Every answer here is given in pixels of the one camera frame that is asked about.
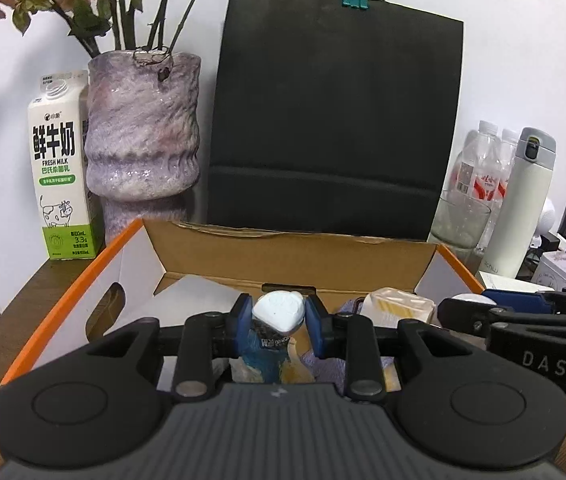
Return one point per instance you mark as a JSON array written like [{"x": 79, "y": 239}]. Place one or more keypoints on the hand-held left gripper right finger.
[{"x": 315, "y": 330}]

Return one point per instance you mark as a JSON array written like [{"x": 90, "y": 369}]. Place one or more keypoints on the white thermos flask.
[{"x": 518, "y": 220}]

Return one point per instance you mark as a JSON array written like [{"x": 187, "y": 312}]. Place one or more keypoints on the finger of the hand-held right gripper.
[
  {"x": 513, "y": 297},
  {"x": 468, "y": 317}
]

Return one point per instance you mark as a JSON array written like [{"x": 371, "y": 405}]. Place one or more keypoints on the white-capped blue pouch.
[{"x": 278, "y": 310}]

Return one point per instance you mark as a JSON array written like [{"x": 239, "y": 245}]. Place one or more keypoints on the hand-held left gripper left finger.
[{"x": 240, "y": 325}]

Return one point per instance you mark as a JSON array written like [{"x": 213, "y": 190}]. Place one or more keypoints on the white green milk carton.
[{"x": 58, "y": 160}]

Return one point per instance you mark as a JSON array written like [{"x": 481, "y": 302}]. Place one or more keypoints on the black paper bag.
[{"x": 333, "y": 110}]

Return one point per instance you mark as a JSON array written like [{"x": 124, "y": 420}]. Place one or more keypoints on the purple cloth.
[{"x": 325, "y": 367}]

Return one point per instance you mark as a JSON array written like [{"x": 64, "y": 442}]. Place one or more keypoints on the clear glass cup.
[{"x": 458, "y": 225}]

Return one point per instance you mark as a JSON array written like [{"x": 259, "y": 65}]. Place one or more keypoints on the white rectangular box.
[{"x": 498, "y": 280}]

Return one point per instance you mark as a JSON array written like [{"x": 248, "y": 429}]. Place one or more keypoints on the clear red-label water bottle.
[
  {"x": 478, "y": 170},
  {"x": 508, "y": 160}
]

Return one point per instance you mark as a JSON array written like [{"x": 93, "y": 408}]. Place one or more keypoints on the purple glazed vase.
[{"x": 143, "y": 135}]

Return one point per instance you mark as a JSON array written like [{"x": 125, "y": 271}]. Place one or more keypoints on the pale yellow small box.
[{"x": 398, "y": 305}]

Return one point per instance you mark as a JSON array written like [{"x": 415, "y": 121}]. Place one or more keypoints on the orange-edged cardboard box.
[{"x": 288, "y": 260}]

